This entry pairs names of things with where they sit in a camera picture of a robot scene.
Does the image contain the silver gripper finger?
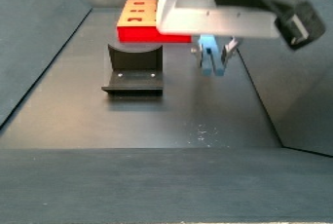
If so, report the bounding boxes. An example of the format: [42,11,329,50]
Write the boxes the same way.
[190,36,204,67]
[221,37,240,66]

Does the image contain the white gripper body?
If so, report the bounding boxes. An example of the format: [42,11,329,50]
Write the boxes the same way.
[157,0,280,38]

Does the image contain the blue double-square block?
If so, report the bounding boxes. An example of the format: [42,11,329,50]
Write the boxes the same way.
[198,35,225,76]

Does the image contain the red peg board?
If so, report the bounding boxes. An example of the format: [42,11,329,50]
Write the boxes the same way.
[117,0,191,43]

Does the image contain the black curved holder stand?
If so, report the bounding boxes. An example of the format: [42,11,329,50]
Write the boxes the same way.
[102,46,165,94]

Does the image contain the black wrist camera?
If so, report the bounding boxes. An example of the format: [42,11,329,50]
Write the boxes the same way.
[214,0,325,50]

